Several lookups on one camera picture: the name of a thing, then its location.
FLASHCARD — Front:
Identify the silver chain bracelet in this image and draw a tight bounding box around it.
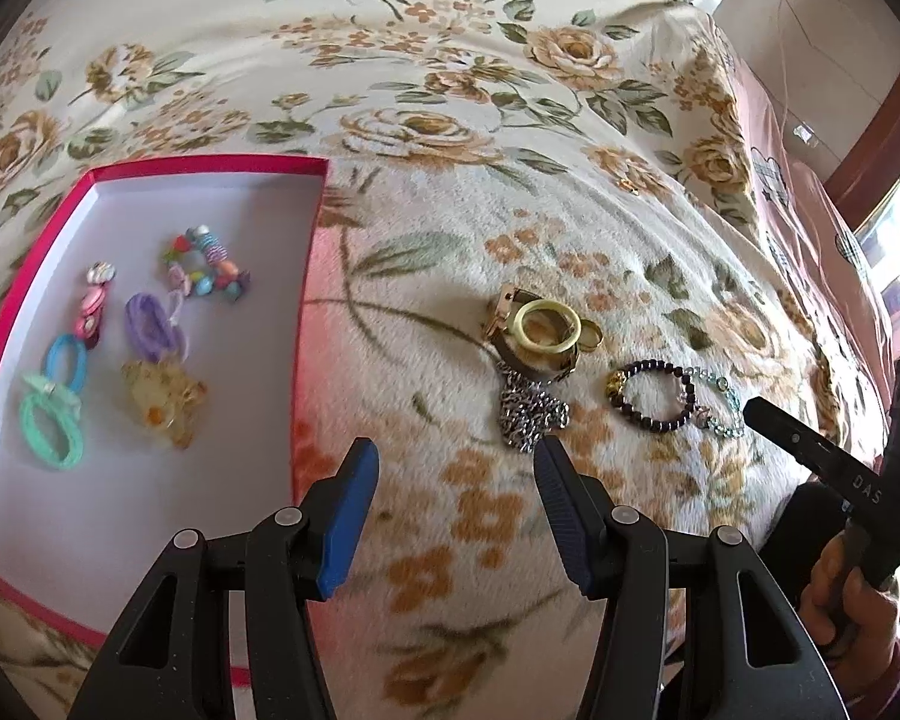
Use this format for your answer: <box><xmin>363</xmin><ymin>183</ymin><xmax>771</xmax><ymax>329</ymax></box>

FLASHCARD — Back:
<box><xmin>494</xmin><ymin>358</ymin><xmax>574</xmax><ymax>455</ymax></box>

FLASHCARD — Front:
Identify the black beaded bracelet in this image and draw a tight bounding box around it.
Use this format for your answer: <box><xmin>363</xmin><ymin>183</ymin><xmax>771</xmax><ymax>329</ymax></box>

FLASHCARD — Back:
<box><xmin>604</xmin><ymin>356</ymin><xmax>698</xmax><ymax>436</ymax></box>

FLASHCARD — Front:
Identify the light blue crystal bracelet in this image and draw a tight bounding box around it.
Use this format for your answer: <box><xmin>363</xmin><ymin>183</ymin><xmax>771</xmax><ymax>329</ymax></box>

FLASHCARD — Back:
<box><xmin>681</xmin><ymin>364</ymin><xmax>749</xmax><ymax>442</ymax></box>

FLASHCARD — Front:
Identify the gold wrist watch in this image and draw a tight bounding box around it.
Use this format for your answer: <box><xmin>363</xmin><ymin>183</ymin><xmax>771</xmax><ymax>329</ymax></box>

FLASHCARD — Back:
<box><xmin>484</xmin><ymin>283</ymin><xmax>605</xmax><ymax>383</ymax></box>

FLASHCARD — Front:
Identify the yellow translucent hair claw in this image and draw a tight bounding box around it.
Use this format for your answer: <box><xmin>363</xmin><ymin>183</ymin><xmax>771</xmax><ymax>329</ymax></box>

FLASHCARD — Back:
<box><xmin>121</xmin><ymin>355</ymin><xmax>208</xmax><ymax>450</ymax></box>

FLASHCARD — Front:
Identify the purple hair tie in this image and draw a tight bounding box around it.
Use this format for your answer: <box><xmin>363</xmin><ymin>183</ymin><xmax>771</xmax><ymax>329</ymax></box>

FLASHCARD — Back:
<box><xmin>121</xmin><ymin>289</ymin><xmax>191</xmax><ymax>363</ymax></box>

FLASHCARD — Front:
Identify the mint green hair tie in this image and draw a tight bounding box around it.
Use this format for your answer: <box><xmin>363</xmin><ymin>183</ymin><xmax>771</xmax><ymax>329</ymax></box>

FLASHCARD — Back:
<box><xmin>17</xmin><ymin>370</ymin><xmax>88</xmax><ymax>473</ymax></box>

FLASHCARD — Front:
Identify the colourful beaded bracelet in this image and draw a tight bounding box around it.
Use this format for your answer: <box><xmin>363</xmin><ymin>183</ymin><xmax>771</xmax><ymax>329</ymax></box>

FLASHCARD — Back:
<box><xmin>157</xmin><ymin>223</ymin><xmax>253</xmax><ymax>306</ymax></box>

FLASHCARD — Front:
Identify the person's right hand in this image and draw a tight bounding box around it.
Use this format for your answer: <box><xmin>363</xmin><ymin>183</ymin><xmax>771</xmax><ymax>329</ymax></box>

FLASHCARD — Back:
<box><xmin>798</xmin><ymin>535</ymin><xmax>899</xmax><ymax>697</ymax></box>

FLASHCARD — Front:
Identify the red cardboard box lid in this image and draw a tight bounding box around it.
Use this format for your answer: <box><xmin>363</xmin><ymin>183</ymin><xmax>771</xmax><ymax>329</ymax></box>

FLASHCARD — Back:
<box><xmin>0</xmin><ymin>154</ymin><xmax>329</xmax><ymax>700</ymax></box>

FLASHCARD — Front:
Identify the pink cartoon hair clip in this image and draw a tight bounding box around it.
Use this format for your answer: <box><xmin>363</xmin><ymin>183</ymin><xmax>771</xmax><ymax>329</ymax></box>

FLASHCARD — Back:
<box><xmin>74</xmin><ymin>262</ymin><xmax>116</xmax><ymax>349</ymax></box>

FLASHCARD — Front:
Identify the floral fleece blanket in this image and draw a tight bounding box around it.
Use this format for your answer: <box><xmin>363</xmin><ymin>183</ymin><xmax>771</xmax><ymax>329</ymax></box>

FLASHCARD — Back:
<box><xmin>0</xmin><ymin>0</ymin><xmax>886</xmax><ymax>718</ymax></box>

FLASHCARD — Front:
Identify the yellow-green bangle ring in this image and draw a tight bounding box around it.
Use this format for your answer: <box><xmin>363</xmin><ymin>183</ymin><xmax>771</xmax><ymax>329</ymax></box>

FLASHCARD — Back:
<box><xmin>510</xmin><ymin>297</ymin><xmax>584</xmax><ymax>356</ymax></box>

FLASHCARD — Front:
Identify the blue hair tie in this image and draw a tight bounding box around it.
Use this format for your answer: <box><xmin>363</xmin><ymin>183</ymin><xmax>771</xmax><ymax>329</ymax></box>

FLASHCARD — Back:
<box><xmin>41</xmin><ymin>331</ymin><xmax>92</xmax><ymax>397</ymax></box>

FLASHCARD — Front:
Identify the wooden door frame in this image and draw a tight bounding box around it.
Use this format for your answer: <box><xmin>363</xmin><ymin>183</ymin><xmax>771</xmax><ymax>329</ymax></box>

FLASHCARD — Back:
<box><xmin>824</xmin><ymin>72</ymin><xmax>900</xmax><ymax>229</ymax></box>

